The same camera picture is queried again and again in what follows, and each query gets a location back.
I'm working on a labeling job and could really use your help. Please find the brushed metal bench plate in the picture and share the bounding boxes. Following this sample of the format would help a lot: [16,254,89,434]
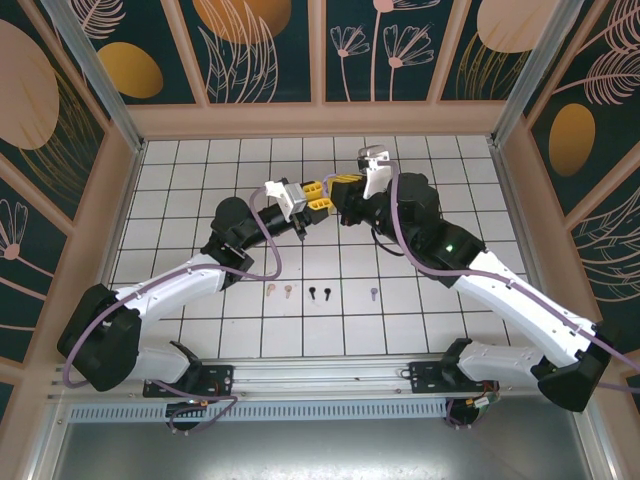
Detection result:
[29,418,614,480]

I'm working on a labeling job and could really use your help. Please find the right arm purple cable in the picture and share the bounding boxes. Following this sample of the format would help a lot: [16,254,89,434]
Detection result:
[377,157,640,431]

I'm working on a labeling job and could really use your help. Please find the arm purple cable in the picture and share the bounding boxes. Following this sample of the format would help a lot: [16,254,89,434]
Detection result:
[377,157,640,431]
[62,188,284,435]

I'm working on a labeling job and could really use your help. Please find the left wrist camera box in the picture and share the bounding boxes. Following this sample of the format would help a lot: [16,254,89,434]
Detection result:
[263,178,308,222]

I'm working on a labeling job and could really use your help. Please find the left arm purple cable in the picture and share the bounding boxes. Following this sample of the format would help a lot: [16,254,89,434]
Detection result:
[62,188,284,435]

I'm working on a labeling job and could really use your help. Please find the right gripper thin black cable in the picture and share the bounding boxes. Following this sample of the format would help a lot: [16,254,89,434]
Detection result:
[370,227,404,257]

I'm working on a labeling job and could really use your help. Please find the aluminium table side rail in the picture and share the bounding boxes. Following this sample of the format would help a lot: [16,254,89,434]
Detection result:
[487,139,566,354]
[74,144,146,362]

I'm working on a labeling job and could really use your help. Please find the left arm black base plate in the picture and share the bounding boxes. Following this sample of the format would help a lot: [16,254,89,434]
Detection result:
[143,364,236,399]

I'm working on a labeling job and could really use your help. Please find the aluminium frame post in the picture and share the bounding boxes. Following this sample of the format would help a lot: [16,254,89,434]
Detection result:
[39,0,147,154]
[489,0,571,146]

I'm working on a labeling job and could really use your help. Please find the aluminium mounting rail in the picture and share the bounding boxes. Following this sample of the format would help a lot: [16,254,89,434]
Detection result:
[47,353,597,402]

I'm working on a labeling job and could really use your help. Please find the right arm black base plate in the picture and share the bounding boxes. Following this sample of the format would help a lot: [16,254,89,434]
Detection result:
[408,360,501,396]

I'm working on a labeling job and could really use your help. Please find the power connector with red wires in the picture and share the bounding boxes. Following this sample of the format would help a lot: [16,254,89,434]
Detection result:
[197,384,234,409]
[467,380,501,409]

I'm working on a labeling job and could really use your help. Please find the slotted grey cable duct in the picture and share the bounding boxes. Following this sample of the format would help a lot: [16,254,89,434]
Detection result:
[66,399,451,422]

